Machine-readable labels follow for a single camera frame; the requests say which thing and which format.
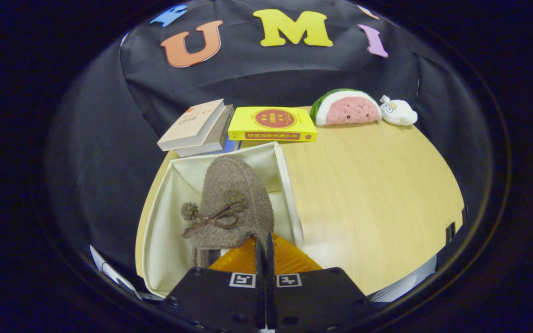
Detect beige paperback book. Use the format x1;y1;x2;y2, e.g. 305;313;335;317
157;99;226;152

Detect black backdrop cloth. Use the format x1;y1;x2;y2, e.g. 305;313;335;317
44;0;489;278

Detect cream fabric storage box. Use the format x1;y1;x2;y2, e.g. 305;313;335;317
142;141;304;299

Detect yellow book with red circle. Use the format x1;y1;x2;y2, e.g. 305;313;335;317
228;106;318;142

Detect grey paperback book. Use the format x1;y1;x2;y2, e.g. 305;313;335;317
174;105;235;158

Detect white paper sheet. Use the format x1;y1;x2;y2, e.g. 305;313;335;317
90;245;142;299

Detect brown fuzzy shoe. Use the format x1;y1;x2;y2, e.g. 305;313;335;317
181;155;275;269

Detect watermelon slice plush toy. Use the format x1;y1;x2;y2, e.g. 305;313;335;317
310;88;383;126

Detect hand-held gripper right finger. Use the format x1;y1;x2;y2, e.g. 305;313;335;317
266;233;374;333

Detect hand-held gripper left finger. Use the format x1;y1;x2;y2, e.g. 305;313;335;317
159;235;267;333

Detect white plush toy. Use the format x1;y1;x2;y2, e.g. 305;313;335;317
379;95;418;126

